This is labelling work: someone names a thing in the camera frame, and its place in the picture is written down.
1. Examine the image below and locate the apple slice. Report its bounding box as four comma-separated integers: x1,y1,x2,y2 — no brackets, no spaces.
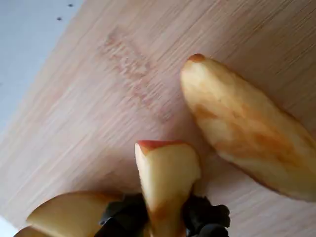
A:
26,191,123,237
179,53,316,203
134,140,202,237

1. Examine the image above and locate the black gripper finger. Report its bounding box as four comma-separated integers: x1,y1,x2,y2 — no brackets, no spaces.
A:
181,195,231,237
95,194,151,237

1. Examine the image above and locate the wooden cutting board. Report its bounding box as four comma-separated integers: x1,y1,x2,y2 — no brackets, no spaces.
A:
0,0,316,237

